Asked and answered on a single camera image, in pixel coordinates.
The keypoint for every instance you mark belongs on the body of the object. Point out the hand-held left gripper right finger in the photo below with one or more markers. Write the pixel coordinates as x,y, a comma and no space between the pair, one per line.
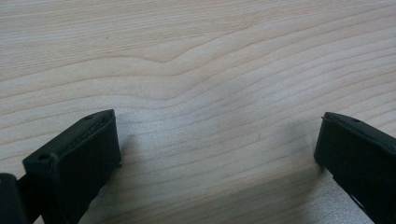
358,158

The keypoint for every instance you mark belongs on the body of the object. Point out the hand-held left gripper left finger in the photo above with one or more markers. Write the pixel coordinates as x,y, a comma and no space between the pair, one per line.
77,165

